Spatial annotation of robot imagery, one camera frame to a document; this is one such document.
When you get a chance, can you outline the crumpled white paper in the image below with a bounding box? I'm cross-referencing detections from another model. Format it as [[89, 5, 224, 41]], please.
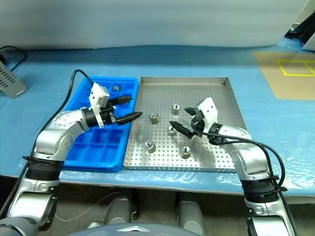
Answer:
[[87, 220, 104, 229]]

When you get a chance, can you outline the grey device with cable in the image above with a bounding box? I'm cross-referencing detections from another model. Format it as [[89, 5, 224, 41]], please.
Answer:
[[0, 60, 28, 99]]

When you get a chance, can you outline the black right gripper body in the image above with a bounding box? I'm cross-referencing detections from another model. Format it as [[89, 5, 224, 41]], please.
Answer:
[[189, 110, 207, 139]]

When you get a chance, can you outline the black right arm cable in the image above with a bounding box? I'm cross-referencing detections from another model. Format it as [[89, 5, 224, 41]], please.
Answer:
[[190, 118, 288, 195]]

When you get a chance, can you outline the thin white wire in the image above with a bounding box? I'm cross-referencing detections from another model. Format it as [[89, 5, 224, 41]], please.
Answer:
[[54, 191, 122, 222]]

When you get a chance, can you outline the black power cable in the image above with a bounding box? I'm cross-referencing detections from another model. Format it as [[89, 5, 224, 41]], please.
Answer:
[[0, 46, 28, 71]]

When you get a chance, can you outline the blue compartment tray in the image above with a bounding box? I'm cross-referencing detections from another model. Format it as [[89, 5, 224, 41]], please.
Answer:
[[60, 76, 140, 173]]

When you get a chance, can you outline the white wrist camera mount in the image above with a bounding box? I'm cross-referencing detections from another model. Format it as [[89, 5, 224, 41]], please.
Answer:
[[196, 97, 220, 133], [88, 83, 110, 129]]

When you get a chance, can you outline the black and white equipment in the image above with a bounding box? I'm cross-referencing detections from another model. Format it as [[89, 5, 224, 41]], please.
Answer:
[[284, 0, 315, 52]]

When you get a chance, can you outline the grey-blue robot torso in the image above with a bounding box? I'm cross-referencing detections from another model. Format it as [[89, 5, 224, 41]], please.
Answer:
[[86, 222, 190, 236]]

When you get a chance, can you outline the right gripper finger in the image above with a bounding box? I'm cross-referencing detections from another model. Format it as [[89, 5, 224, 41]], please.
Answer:
[[184, 107, 199, 117], [169, 120, 194, 139]]

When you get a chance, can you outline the brown cardboard mat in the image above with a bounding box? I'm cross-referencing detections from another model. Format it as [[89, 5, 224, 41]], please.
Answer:
[[252, 51, 315, 100]]

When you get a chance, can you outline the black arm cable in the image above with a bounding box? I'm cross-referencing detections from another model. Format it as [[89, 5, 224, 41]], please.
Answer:
[[0, 69, 95, 214], [190, 118, 288, 195]]

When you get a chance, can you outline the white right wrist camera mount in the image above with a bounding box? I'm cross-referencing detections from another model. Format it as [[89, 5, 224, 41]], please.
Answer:
[[196, 97, 220, 133]]

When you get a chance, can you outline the perforated metal tray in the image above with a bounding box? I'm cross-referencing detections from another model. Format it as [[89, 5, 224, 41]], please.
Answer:
[[123, 76, 252, 174]]

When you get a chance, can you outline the dark grey rounded cylinder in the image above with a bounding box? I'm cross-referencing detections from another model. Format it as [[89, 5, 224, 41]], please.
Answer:
[[105, 194, 135, 226], [177, 193, 206, 229]]

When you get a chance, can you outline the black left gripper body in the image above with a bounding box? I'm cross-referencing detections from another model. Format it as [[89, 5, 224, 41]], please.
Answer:
[[100, 102, 118, 126]]

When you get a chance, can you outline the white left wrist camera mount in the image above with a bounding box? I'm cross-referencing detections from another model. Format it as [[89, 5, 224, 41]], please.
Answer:
[[88, 83, 110, 129]]

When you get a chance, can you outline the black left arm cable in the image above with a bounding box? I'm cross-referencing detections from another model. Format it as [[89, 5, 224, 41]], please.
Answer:
[[0, 69, 95, 214]]

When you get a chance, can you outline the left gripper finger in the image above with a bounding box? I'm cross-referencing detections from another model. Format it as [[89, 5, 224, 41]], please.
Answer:
[[115, 112, 144, 126], [109, 96, 134, 106]]

